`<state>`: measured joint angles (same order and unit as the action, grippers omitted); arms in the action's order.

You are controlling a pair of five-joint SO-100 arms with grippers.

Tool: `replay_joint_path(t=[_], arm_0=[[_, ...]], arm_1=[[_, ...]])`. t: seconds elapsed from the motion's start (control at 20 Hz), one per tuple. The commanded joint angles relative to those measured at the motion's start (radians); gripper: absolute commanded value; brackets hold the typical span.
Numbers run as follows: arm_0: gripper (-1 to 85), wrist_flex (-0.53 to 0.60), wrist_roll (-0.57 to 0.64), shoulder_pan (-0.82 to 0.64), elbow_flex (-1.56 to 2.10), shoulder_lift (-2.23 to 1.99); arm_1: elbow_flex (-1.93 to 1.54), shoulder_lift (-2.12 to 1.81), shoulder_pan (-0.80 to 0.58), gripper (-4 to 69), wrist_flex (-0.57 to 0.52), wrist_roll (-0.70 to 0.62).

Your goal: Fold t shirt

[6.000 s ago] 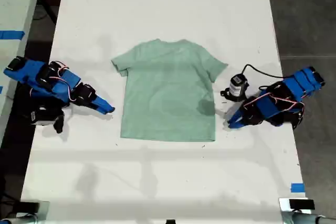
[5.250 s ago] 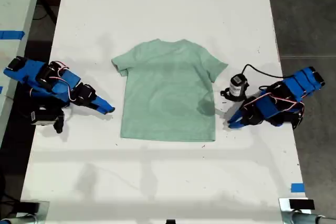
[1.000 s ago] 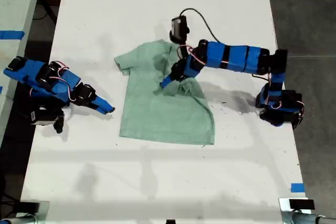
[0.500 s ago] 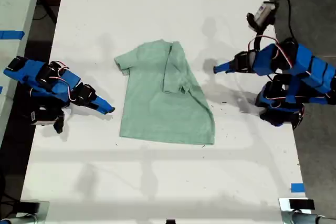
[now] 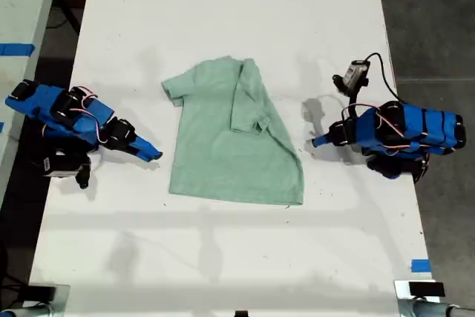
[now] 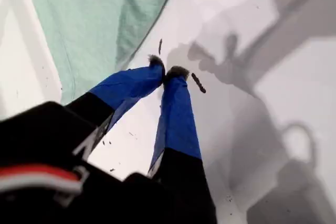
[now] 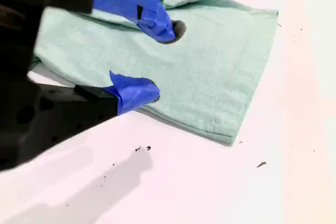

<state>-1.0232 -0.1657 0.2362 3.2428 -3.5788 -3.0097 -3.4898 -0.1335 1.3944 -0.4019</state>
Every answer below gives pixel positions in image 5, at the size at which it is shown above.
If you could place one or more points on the short blue tape strip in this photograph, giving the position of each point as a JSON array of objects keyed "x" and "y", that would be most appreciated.
[{"x": 420, "y": 265}]

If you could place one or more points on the short black camera stalk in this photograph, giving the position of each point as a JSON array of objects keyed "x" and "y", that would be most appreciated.
[
  {"x": 354, "y": 101},
  {"x": 84, "y": 179}
]

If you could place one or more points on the black camera box white label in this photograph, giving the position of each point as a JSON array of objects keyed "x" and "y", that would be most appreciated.
[
  {"x": 355, "y": 74},
  {"x": 61, "y": 164}
]

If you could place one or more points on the grey metal pipe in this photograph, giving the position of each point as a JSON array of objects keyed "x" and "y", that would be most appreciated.
[
  {"x": 26, "y": 310},
  {"x": 441, "y": 309}
]

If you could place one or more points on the pale green T-shirt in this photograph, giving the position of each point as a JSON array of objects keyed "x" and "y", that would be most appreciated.
[{"x": 208, "y": 153}]

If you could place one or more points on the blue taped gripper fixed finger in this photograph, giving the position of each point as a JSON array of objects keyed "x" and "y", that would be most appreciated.
[
  {"x": 146, "y": 145},
  {"x": 323, "y": 137}
]

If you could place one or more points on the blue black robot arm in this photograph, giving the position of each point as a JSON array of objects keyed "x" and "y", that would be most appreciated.
[
  {"x": 85, "y": 113},
  {"x": 426, "y": 127}
]

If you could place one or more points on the small black clip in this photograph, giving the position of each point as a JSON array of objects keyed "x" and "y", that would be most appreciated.
[{"x": 241, "y": 313}]

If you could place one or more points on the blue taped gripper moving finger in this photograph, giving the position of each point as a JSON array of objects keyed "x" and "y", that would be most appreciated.
[
  {"x": 321, "y": 143},
  {"x": 143, "y": 155}
]

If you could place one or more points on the long blue tape strip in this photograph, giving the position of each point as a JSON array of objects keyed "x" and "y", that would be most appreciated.
[{"x": 16, "y": 49}]

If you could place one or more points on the silver metal bracket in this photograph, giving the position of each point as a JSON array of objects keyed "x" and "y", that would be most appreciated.
[
  {"x": 62, "y": 296},
  {"x": 401, "y": 296}
]

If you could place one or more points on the small black box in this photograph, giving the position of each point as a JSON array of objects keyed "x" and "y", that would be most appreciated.
[
  {"x": 41, "y": 292},
  {"x": 426, "y": 289}
]

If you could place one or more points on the white side table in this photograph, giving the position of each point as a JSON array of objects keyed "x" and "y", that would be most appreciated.
[{"x": 22, "y": 5}]

